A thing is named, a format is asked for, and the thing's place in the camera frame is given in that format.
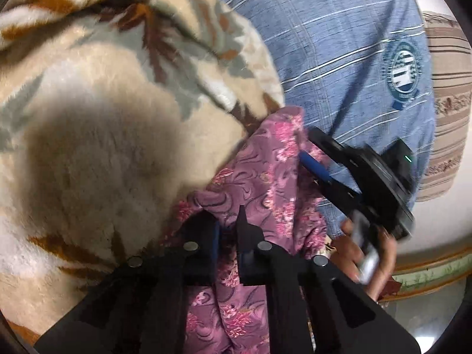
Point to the beige leaf-print fleece blanket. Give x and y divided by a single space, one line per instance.
110 118

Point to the green painted wooden trim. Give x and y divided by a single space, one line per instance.
431 274

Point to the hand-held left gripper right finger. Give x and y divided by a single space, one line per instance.
244 258

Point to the dark red plastic bag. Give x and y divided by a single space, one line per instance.
392 288

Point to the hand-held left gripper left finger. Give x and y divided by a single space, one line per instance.
215 239

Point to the person's right hand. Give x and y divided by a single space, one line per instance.
346 250

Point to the brown striped pillow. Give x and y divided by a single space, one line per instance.
450 118

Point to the purple floral cloth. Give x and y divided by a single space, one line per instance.
273 177

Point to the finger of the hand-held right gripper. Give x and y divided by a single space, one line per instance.
317 167
330 145

